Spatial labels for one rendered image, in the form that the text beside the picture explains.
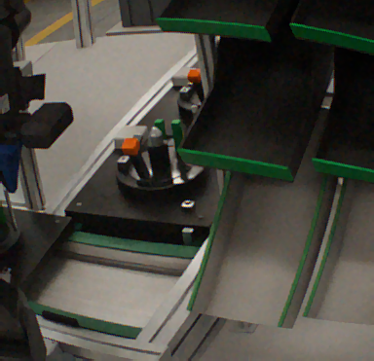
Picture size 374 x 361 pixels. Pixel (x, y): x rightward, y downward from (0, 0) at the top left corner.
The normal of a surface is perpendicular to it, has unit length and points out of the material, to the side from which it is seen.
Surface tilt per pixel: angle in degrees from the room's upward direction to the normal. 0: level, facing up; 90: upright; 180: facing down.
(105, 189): 0
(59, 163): 0
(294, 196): 45
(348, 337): 0
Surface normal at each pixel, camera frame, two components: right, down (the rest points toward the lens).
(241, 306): -0.48, -0.27
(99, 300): -0.14, -0.86
